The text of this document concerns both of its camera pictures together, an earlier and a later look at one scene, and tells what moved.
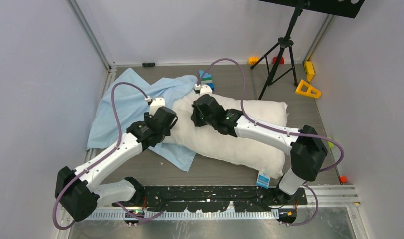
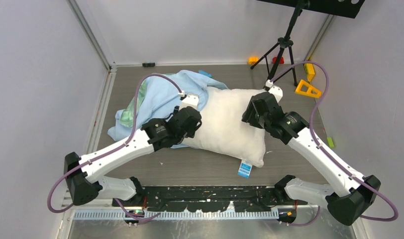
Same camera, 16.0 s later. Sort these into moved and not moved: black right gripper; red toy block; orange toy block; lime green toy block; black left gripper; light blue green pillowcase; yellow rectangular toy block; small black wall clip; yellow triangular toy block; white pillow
Moved: light blue green pillowcase; black left gripper; black right gripper; white pillow
Not moved: lime green toy block; red toy block; yellow rectangular toy block; small black wall clip; orange toy block; yellow triangular toy block
